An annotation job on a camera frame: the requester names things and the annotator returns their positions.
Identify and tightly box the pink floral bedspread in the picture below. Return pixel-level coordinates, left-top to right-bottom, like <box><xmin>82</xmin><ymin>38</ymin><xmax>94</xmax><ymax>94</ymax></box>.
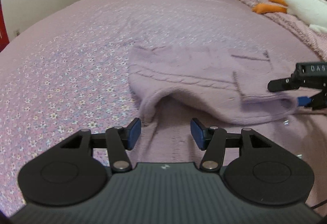
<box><xmin>1</xmin><ymin>0</ymin><xmax>326</xmax><ymax>215</ymax></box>

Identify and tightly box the lilac knitted sweater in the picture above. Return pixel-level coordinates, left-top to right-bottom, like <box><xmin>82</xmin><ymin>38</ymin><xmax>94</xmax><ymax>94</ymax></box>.
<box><xmin>129</xmin><ymin>45</ymin><xmax>298</xmax><ymax>125</ymax></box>

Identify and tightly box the pink checked quilt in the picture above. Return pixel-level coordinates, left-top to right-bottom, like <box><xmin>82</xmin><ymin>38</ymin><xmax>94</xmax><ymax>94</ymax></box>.
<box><xmin>240</xmin><ymin>0</ymin><xmax>327</xmax><ymax>61</ymax></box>

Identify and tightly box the white plush goose toy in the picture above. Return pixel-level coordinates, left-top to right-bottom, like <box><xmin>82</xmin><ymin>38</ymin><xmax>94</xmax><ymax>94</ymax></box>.
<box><xmin>252</xmin><ymin>0</ymin><xmax>326</xmax><ymax>33</ymax></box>

